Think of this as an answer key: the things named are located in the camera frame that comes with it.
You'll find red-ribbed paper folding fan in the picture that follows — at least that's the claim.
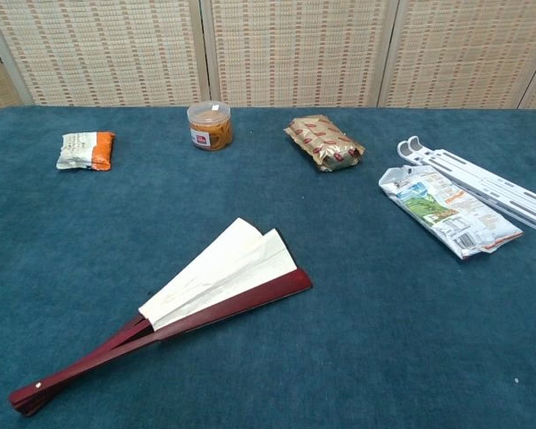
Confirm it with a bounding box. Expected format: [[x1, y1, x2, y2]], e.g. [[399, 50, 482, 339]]
[[7, 217, 314, 417]]

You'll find white plastic rack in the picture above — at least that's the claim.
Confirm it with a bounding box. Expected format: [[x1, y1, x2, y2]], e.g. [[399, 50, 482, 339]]
[[396, 135, 536, 237]]

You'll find gold red snack package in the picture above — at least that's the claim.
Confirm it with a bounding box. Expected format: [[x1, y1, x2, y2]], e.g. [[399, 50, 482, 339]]
[[283, 114, 366, 173]]

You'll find clear jar of rubber bands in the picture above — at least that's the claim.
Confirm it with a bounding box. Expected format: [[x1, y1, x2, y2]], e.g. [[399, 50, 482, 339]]
[[186, 100, 233, 152]]

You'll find blue carpet table cover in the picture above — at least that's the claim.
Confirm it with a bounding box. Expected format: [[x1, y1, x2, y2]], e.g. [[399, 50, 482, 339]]
[[0, 105, 536, 429]]

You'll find white green snack bag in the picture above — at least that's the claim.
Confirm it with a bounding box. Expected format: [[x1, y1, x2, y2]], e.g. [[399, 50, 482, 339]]
[[378, 164, 524, 261]]

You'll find orange white snack packet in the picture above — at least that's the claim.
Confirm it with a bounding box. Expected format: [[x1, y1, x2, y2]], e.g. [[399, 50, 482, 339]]
[[55, 130, 116, 172]]

